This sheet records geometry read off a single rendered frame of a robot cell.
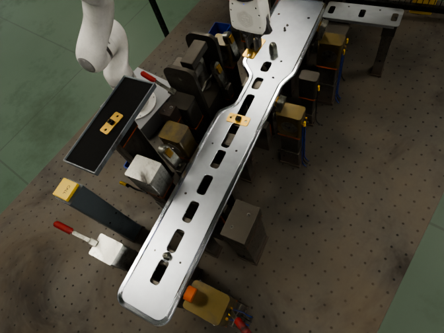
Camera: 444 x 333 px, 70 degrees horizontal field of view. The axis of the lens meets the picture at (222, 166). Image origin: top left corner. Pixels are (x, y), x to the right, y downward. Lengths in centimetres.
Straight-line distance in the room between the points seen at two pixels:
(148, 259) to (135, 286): 8
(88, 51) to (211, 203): 72
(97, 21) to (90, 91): 197
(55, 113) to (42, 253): 178
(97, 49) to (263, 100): 63
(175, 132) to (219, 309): 57
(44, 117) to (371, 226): 277
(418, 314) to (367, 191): 86
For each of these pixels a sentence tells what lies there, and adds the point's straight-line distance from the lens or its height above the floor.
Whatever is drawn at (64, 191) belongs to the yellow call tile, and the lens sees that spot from 108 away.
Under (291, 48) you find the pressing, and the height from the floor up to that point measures 100.
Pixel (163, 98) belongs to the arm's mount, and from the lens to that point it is 162.
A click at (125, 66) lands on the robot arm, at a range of 145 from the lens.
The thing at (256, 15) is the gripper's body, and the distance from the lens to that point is 90.
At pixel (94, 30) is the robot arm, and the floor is 129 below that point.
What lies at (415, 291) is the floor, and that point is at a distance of 204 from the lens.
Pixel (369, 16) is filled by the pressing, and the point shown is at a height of 100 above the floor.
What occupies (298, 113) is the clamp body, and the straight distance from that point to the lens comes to 110.
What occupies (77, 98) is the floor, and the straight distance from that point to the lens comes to 320.
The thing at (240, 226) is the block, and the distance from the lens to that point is 96.
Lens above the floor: 193
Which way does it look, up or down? 60 degrees down
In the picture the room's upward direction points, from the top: 24 degrees counter-clockwise
